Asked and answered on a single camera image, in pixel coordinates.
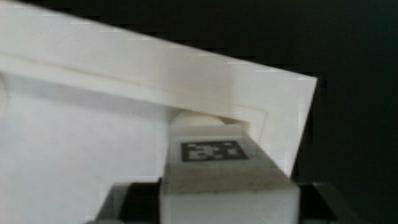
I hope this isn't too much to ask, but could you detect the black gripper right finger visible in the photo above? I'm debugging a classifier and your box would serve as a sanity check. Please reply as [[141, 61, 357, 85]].
[[299, 182, 363, 224]]

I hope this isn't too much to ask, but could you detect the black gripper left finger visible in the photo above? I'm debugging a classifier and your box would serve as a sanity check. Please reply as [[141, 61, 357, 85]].
[[87, 180, 162, 224]]

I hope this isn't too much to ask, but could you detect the white table leg with tag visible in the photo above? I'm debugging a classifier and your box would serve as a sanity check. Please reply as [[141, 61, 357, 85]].
[[160, 111, 301, 224]]

